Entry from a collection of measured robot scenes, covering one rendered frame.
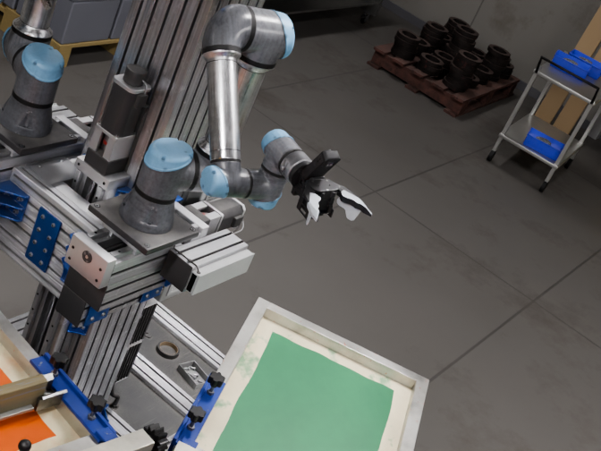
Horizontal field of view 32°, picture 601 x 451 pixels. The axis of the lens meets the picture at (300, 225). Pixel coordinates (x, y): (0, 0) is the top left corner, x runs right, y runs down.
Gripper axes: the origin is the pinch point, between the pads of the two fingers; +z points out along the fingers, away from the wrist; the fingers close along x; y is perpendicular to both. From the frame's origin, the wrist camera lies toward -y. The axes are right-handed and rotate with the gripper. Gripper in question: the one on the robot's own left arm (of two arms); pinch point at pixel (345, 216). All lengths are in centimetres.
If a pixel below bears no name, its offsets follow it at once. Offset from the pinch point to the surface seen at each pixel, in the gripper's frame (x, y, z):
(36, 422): 59, 65, -13
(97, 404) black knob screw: 47, 56, -7
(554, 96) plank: -532, 216, -399
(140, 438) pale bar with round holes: 40, 59, 3
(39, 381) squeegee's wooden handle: 59, 54, -16
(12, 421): 65, 64, -14
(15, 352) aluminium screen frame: 58, 63, -36
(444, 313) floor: -229, 201, -155
